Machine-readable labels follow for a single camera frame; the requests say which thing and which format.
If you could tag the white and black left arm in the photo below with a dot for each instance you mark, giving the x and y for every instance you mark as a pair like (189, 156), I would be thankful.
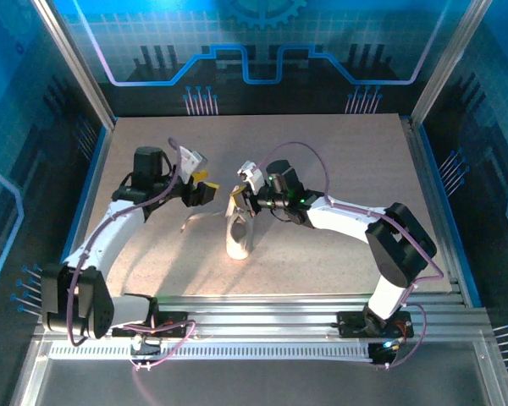
(114, 228)

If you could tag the grey metal base tray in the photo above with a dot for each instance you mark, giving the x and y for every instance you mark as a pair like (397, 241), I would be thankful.
(258, 385)

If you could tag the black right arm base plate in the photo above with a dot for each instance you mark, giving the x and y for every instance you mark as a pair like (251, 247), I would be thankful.
(351, 323)

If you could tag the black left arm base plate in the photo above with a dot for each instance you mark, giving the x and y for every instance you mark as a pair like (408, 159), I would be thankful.
(173, 317)

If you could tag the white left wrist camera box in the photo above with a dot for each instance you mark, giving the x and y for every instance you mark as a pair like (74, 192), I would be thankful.
(192, 160)

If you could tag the aluminium mounting rail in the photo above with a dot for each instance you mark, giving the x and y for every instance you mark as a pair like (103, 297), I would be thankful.
(258, 313)

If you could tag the beige shoe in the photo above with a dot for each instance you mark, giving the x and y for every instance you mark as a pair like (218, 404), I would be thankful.
(199, 216)

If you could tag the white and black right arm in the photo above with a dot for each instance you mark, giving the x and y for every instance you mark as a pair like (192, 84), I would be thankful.
(347, 215)

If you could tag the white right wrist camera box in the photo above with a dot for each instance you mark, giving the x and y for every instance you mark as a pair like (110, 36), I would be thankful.
(250, 173)

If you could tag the black control board with leds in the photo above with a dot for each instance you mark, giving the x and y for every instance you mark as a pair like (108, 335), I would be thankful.
(383, 353)

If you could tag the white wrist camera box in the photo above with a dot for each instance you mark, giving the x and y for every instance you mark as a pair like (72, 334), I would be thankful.
(192, 160)
(250, 173)

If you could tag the aluminium side rail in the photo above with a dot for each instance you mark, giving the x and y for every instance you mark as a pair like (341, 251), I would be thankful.
(419, 160)

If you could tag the aluminium frame post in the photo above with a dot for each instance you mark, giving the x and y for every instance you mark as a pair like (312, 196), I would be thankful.
(80, 72)
(448, 59)

